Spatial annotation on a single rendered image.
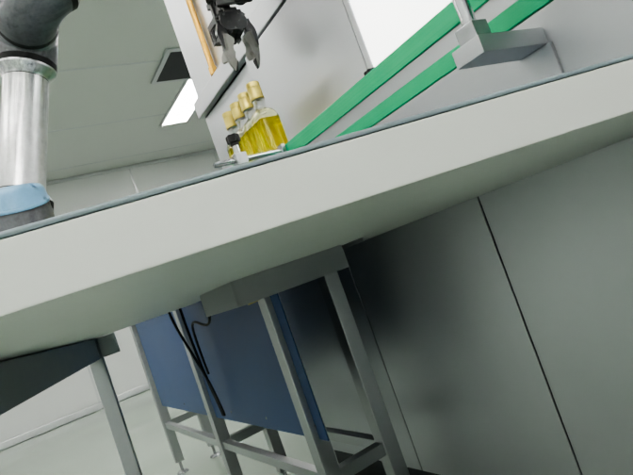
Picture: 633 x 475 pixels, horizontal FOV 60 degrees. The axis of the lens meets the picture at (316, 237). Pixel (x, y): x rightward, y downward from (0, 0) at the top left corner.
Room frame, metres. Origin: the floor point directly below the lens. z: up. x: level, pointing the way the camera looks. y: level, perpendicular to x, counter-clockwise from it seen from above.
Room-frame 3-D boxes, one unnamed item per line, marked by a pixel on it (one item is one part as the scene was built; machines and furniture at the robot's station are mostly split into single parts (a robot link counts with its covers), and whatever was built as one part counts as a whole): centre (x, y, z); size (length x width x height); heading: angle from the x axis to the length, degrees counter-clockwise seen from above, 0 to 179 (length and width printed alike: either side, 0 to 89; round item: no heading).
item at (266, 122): (1.31, 0.02, 0.99); 0.06 x 0.06 x 0.21; 31
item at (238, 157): (1.14, 0.07, 0.95); 0.17 x 0.03 x 0.12; 121
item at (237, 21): (1.34, 0.03, 1.35); 0.09 x 0.08 x 0.12; 29
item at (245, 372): (1.94, 0.45, 0.54); 1.59 x 0.18 x 0.43; 31
